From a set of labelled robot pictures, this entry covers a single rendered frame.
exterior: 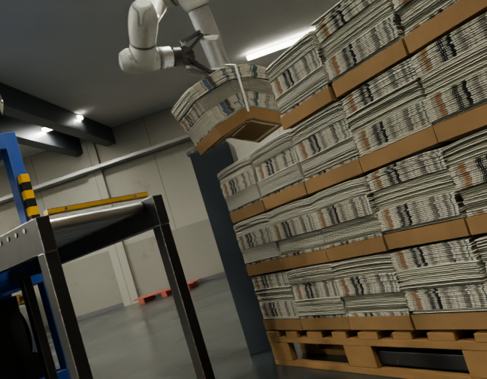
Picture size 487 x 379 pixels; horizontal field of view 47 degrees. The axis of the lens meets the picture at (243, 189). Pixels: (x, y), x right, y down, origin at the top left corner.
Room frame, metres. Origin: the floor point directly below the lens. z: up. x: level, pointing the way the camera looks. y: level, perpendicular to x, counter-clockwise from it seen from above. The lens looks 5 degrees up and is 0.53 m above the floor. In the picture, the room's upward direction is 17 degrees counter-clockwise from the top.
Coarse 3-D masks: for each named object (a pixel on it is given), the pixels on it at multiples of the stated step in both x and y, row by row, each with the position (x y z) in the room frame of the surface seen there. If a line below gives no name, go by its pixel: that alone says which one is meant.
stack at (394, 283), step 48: (384, 96) 1.45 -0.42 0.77; (288, 144) 1.86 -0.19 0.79; (336, 144) 1.66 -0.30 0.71; (384, 144) 1.49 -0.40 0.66; (240, 192) 2.22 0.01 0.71; (336, 192) 1.71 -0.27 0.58; (384, 192) 1.55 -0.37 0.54; (432, 192) 1.41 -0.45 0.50; (240, 240) 2.32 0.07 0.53; (288, 240) 2.02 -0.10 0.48; (336, 240) 1.79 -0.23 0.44; (288, 288) 2.13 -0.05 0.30; (336, 288) 1.86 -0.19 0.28; (384, 288) 1.65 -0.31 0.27; (432, 288) 1.49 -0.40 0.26; (480, 288) 1.36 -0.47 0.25; (288, 336) 2.20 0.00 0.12; (336, 336) 1.92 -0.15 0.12; (384, 336) 1.75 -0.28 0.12; (432, 336) 1.54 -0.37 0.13; (480, 336) 1.40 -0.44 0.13
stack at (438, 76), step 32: (416, 0) 1.28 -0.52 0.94; (448, 0) 1.21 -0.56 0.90; (448, 32) 1.24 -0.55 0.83; (480, 32) 1.17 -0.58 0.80; (416, 64) 1.33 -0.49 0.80; (448, 64) 1.26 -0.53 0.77; (480, 64) 1.19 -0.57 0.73; (448, 96) 1.28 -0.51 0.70; (480, 96) 1.21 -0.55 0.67; (480, 128) 1.24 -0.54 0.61; (448, 160) 1.33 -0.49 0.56; (480, 160) 1.26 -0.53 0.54; (480, 192) 1.29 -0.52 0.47
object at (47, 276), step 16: (48, 256) 1.84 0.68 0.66; (48, 272) 1.83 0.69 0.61; (48, 288) 1.85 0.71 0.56; (64, 288) 1.85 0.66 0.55; (64, 304) 1.84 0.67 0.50; (64, 320) 1.83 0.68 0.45; (64, 336) 1.84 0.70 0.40; (80, 336) 1.86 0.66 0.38; (64, 352) 1.86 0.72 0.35; (80, 352) 1.85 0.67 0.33; (80, 368) 1.84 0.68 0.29
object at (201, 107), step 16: (208, 80) 2.09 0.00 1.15; (224, 80) 2.12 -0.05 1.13; (192, 96) 2.07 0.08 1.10; (208, 96) 2.09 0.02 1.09; (224, 96) 2.12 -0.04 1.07; (176, 112) 2.28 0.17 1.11; (192, 112) 2.17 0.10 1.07; (208, 112) 2.09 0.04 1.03; (224, 112) 2.13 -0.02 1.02; (192, 128) 2.27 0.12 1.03; (208, 128) 2.15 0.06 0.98
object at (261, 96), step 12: (252, 72) 2.17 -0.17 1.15; (264, 72) 2.19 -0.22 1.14; (252, 84) 2.16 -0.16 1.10; (264, 84) 2.18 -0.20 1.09; (252, 96) 2.16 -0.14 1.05; (264, 96) 2.18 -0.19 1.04; (264, 108) 2.18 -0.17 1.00; (276, 108) 2.20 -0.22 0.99; (252, 120) 2.17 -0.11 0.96; (264, 120) 2.17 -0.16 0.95; (240, 132) 2.32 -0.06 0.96; (252, 132) 2.31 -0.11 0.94; (264, 132) 2.30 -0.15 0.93
